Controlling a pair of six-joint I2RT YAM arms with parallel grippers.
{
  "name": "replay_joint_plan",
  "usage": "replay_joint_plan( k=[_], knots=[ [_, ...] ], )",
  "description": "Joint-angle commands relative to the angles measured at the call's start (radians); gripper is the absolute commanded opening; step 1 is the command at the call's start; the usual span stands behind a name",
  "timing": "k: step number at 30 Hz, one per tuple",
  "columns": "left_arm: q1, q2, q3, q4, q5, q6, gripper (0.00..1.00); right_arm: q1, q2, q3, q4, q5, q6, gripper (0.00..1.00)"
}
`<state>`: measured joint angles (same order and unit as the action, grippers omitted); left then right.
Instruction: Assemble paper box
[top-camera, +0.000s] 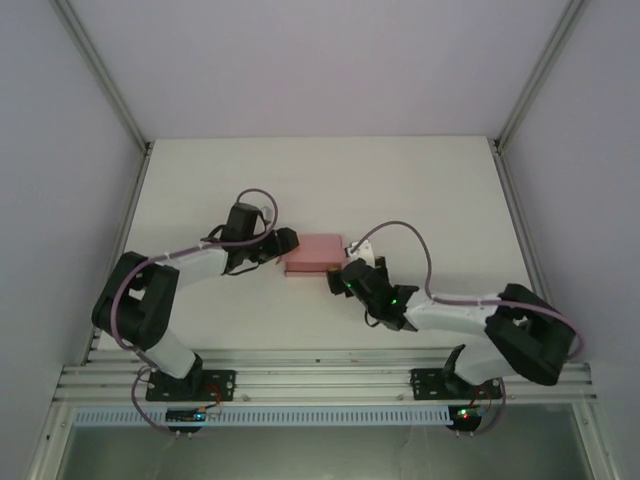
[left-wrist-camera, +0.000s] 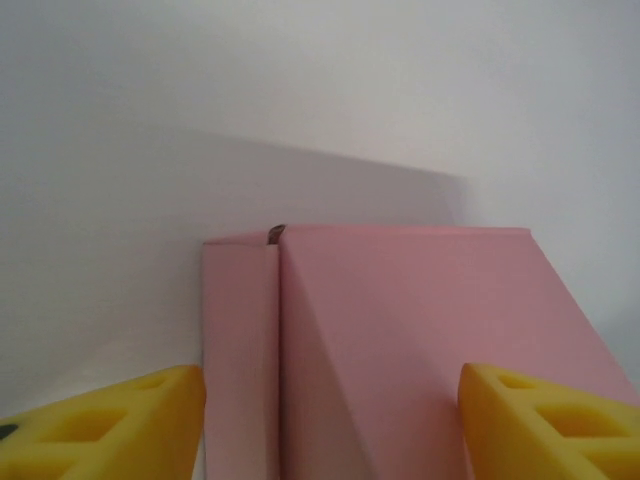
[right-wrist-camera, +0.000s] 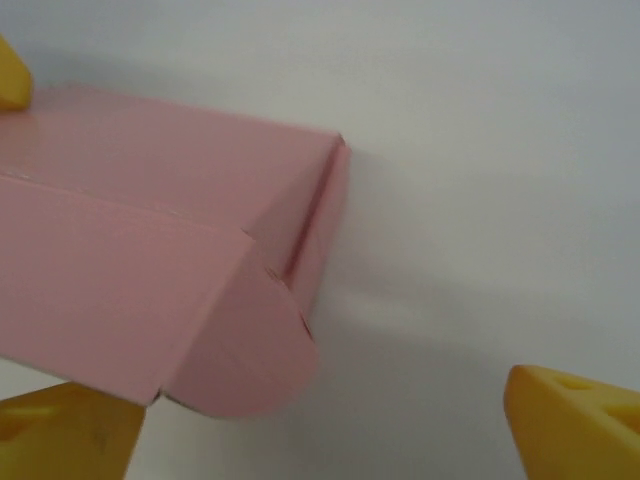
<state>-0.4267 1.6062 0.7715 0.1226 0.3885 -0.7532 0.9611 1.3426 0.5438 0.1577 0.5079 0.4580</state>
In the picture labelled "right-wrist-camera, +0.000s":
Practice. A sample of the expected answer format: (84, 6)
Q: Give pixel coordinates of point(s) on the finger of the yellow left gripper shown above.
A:
(12, 80)

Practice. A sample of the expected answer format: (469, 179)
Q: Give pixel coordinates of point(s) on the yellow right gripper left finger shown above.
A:
(65, 435)

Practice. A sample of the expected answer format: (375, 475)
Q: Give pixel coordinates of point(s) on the pink paper box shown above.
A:
(150, 250)

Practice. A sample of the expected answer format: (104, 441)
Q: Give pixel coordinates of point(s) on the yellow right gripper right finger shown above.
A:
(580, 430)

